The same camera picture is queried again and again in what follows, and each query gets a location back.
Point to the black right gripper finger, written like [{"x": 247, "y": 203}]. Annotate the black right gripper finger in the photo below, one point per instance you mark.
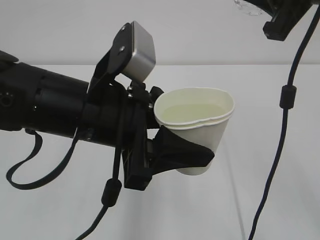
[{"x": 285, "y": 14}]

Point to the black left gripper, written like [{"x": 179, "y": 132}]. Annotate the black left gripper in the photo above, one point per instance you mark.
[{"x": 119, "y": 117}]

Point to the white paper cup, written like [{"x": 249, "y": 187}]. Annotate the white paper cup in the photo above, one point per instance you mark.
[{"x": 197, "y": 114}]

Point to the clear green-label water bottle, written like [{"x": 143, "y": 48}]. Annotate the clear green-label water bottle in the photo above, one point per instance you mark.
[{"x": 254, "y": 8}]

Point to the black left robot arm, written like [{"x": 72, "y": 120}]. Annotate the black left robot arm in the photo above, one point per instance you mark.
[{"x": 41, "y": 101}]

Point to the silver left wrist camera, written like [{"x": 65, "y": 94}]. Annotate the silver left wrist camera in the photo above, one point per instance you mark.
[{"x": 132, "y": 54}]

